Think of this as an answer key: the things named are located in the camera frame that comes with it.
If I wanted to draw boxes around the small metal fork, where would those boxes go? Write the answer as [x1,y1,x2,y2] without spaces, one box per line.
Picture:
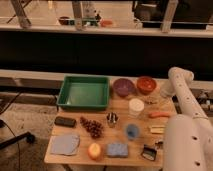
[144,97,158,104]

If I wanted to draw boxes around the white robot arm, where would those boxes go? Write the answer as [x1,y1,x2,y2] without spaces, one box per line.
[160,67,213,171]

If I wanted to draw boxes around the purple bowl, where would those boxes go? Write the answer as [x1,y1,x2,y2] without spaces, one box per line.
[113,78,135,97]

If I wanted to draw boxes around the green plastic tray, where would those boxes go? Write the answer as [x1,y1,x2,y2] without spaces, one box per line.
[57,76,110,110]

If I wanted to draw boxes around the white plastic cup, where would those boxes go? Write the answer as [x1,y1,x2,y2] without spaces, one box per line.
[129,98,144,117]

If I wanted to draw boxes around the orange bowl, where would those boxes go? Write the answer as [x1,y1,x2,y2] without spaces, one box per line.
[136,76,157,95]

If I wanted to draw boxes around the bunch of red grapes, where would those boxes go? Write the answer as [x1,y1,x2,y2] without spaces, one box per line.
[80,117,103,139]

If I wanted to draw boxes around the wooden table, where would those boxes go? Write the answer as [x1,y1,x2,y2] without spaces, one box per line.
[45,79,176,167]

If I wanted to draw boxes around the blue plastic cup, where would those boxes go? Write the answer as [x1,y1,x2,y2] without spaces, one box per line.
[125,124,140,140]

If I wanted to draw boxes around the orange carrot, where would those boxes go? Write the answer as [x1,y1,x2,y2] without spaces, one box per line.
[148,112,171,119]

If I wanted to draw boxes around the black rectangular case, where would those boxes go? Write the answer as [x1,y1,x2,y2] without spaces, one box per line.
[54,116,76,128]

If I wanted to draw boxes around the yellow banana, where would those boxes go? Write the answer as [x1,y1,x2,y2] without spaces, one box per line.
[149,126,165,134]

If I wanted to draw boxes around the blue sponge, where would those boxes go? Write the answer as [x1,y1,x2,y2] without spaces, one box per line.
[107,143,128,158]

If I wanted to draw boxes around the red yellow apple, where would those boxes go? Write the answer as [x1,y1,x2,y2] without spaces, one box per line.
[88,143,102,160]

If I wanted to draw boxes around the grey folded cloth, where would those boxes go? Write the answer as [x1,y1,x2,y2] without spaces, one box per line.
[50,134,80,156]

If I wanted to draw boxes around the black chair base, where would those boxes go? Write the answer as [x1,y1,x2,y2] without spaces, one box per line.
[0,119,35,150]

